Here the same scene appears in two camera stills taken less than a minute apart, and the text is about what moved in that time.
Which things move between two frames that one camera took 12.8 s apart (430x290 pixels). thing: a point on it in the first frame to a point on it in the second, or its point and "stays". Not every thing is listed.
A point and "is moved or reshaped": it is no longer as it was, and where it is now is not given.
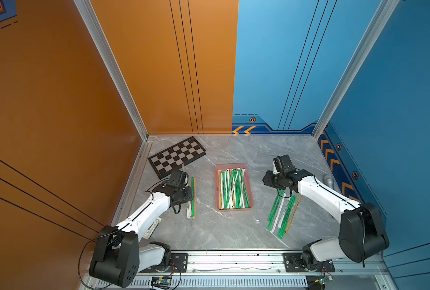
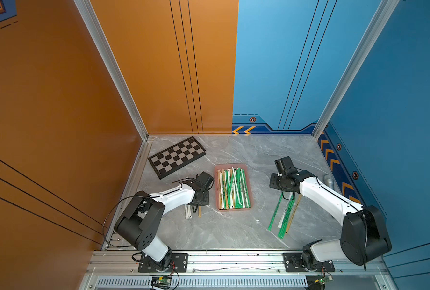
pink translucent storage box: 234,187 stays
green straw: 192,197 is moved or reshaped
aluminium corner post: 374,29 stays
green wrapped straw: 287,216 stays
